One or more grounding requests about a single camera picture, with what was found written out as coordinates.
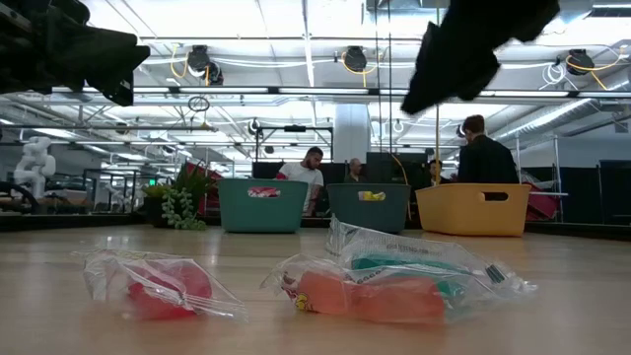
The red Skittles packet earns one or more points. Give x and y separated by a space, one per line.
263 192

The yellow plastic bin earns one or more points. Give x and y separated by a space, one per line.
458 212

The red background object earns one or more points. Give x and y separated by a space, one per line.
212 185

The black metal rack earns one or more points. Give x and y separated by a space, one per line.
113 190

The artificial succulent plant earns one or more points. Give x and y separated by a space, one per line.
182 202

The dark equipment cabinet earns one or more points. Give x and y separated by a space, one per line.
389 167

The long ceiling light bar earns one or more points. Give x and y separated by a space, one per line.
296 90

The dark blue plastic bin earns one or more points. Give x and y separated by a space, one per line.
345 212

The red background cart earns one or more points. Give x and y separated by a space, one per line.
542 204

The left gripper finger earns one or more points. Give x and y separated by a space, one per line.
118 51

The black partition panel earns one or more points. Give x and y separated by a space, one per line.
613 190
266 170

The white building column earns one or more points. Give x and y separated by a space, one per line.
351 133

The yellow Sour Patch packet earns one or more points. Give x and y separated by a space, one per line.
372 196

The person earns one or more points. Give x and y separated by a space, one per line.
485 160
355 170
305 172
435 172

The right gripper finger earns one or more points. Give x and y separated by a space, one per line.
434 74
478 71

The black gantry frame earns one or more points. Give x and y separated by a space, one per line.
295 128

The green plastic bin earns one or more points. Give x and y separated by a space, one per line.
236 212

